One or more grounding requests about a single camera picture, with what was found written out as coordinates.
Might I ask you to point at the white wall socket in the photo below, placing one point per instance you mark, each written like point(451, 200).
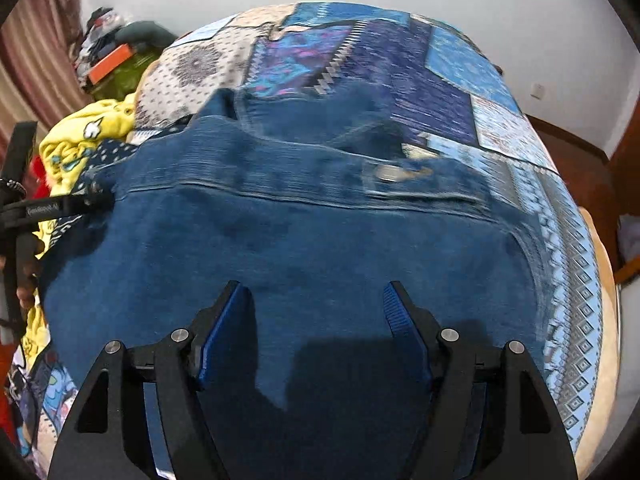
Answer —
point(537, 91)

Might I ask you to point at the blue denim jacket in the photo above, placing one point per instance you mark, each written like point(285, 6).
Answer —
point(300, 250)

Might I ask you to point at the blue patchwork bedspread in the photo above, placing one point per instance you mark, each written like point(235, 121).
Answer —
point(425, 85)

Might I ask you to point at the person's left hand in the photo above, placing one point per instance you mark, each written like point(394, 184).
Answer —
point(26, 296)

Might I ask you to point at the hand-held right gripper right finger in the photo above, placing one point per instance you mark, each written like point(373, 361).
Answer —
point(406, 332)

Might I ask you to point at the cartoon printed sheet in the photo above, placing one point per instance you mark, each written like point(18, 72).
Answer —
point(50, 395)

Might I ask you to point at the pile of mixed clothes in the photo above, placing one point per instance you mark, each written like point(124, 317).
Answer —
point(97, 30)

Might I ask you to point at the brown striped curtain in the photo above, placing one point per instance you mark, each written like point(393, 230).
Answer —
point(35, 45)

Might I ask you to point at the green patterned bag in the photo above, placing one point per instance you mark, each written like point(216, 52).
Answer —
point(122, 77)

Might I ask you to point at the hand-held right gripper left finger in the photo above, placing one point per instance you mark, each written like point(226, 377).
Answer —
point(225, 332)

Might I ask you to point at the orange box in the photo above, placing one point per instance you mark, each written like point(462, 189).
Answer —
point(110, 62)

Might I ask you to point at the yellow cartoon blanket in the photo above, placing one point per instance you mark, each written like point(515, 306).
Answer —
point(80, 135)

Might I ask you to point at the red plush toy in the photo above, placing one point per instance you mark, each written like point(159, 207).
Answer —
point(39, 177)

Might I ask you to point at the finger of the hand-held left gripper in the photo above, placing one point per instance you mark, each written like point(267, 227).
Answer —
point(21, 160)
point(50, 208)

